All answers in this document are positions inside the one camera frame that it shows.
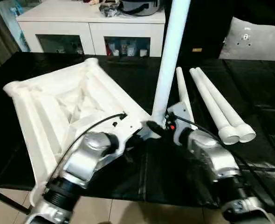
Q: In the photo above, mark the white plastic table leg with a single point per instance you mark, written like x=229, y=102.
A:
x=172, y=56
x=210, y=102
x=223, y=102
x=183, y=93

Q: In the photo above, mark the white plastic table top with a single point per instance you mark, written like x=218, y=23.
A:
x=58, y=107

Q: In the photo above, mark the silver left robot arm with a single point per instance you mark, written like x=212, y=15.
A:
x=86, y=158

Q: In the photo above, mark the black work mat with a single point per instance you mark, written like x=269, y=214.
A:
x=165, y=177

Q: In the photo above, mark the black cabinet with gold label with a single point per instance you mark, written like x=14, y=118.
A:
x=207, y=23

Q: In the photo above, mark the white cabinet with glass doors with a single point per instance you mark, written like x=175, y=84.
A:
x=91, y=28

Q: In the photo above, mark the dark grey helmet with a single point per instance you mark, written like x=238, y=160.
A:
x=140, y=7

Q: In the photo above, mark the dark clutter pile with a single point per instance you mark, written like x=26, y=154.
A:
x=110, y=9

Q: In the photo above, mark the black stand foot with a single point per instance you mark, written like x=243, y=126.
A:
x=7, y=199

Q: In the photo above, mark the brown curtain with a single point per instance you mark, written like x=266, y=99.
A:
x=0, y=32

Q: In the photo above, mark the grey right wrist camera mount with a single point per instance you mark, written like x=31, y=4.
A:
x=182, y=112

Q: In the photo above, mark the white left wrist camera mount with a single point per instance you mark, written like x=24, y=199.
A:
x=126, y=135

